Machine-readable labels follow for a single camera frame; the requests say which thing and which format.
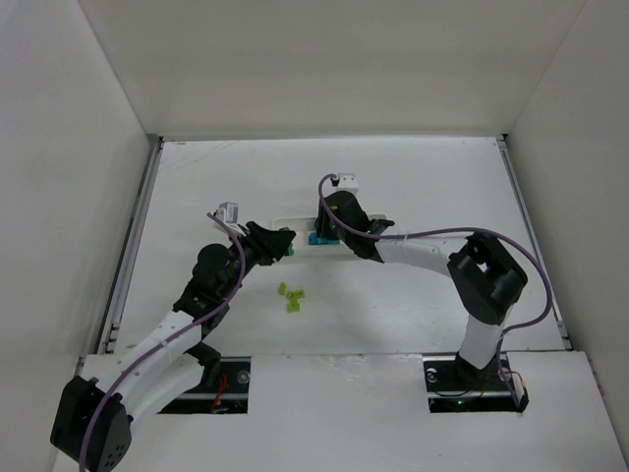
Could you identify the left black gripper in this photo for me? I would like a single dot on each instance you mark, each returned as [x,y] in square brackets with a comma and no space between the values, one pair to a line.
[257,241]

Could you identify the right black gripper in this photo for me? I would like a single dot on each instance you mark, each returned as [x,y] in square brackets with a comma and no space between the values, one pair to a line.
[332,223]

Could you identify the green lego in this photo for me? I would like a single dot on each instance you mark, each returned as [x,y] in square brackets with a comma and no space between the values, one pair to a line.
[290,236]

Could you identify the blue long lego brick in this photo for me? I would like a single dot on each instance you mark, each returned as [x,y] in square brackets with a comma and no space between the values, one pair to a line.
[315,240]

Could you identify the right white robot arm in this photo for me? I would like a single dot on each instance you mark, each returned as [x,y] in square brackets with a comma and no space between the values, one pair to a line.
[485,276]

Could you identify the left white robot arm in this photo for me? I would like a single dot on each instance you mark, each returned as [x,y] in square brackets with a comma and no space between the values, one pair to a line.
[96,417]

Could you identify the white compartment tray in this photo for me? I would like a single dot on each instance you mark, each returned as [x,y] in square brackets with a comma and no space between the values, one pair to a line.
[303,251]

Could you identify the lime lego cluster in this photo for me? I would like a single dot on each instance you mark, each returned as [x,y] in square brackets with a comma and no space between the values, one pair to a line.
[294,300]

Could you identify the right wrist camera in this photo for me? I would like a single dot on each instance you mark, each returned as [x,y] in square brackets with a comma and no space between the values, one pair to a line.
[345,182]

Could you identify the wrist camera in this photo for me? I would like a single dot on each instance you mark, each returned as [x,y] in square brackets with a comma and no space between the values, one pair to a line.
[227,213]
[345,182]

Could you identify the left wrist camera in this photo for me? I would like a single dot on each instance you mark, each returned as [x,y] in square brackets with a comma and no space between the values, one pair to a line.
[227,213]

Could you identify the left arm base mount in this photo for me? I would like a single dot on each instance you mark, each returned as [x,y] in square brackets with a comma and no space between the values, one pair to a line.
[223,390]

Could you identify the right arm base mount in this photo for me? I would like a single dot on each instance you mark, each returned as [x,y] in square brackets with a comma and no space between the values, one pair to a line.
[501,391]

